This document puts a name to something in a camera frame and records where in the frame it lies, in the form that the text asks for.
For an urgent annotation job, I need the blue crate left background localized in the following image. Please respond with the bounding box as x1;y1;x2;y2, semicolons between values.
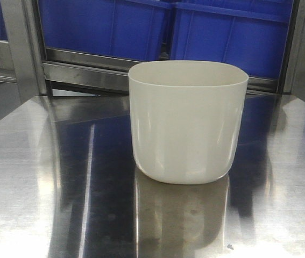
39;1;172;61

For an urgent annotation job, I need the blue crate background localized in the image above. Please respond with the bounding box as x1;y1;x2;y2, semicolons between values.
39;1;172;61
169;1;293;78

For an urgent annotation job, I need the blue crate right background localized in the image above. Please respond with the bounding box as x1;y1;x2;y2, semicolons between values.
169;1;293;78

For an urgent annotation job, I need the stainless steel shelf frame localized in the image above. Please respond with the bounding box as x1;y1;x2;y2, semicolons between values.
0;0;305;113

